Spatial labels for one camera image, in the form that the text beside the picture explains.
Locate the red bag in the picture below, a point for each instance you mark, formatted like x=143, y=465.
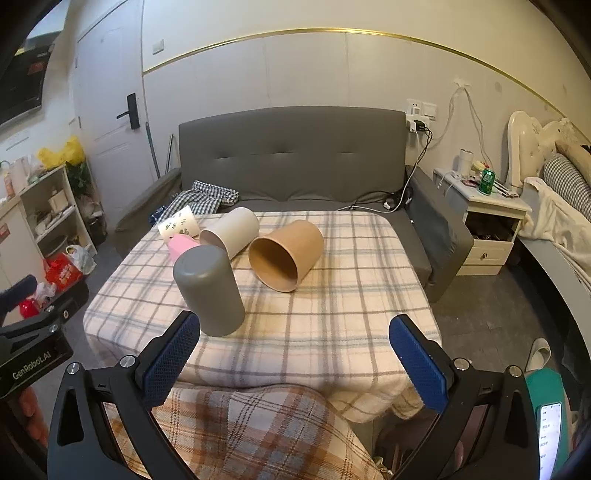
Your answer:
x=62, y=274

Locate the checked pillow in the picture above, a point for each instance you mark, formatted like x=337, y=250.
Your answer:
x=565, y=177

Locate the white slipper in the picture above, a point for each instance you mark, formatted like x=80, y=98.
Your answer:
x=539, y=353

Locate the white patterned cup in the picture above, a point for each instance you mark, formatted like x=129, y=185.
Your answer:
x=180, y=224

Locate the white shelf unit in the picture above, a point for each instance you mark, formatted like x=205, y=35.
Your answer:
x=46, y=179

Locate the white plastic bag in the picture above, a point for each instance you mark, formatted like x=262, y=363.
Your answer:
x=83, y=258

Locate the black charger plug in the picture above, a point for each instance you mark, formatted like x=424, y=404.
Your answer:
x=417, y=125

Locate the orange plaid blanket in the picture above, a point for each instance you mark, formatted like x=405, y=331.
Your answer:
x=240, y=434

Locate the brown paper cup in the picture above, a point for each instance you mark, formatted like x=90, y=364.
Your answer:
x=302, y=240

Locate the white light switch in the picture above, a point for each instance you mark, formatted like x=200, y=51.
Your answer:
x=158, y=46

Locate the beige plastic cup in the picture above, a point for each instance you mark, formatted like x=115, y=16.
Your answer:
x=236, y=228

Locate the green drink can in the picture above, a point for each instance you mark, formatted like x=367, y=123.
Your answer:
x=487, y=182

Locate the checked cloth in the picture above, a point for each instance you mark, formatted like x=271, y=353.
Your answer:
x=207, y=196

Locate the mop stick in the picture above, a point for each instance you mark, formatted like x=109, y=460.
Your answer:
x=151, y=147

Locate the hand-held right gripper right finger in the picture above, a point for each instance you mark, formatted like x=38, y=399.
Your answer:
x=418, y=364

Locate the yellow plastic bag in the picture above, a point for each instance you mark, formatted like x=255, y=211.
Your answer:
x=62, y=154

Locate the grey sofa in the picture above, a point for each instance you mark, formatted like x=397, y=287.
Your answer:
x=286, y=157

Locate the small red object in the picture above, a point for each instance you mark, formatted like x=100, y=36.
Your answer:
x=28, y=308

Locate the pink cup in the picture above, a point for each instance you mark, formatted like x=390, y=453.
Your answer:
x=178, y=244

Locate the white wall socket panel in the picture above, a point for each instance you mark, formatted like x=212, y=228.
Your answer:
x=422, y=108

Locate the pale plaid blanket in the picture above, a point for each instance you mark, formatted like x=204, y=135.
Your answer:
x=323, y=323

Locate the small blue object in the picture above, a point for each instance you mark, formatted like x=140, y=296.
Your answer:
x=157, y=217

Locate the teal-cased smartphone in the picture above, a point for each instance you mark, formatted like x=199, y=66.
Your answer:
x=549, y=387

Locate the grey plastic cup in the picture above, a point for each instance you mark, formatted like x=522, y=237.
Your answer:
x=207, y=290

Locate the black door lock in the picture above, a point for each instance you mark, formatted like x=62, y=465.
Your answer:
x=132, y=110

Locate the white nightstand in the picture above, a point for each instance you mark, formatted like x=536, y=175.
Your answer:
x=489, y=251

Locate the white bed headboard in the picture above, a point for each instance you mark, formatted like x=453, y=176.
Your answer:
x=524, y=138

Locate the white door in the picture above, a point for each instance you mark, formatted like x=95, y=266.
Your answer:
x=106, y=83

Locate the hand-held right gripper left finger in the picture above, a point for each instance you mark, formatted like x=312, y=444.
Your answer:
x=170, y=362

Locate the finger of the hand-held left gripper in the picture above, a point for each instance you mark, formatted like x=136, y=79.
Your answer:
x=18, y=290

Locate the black television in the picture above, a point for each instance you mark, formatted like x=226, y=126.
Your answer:
x=18, y=83

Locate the white bed blanket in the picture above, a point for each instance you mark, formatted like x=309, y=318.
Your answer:
x=558, y=221

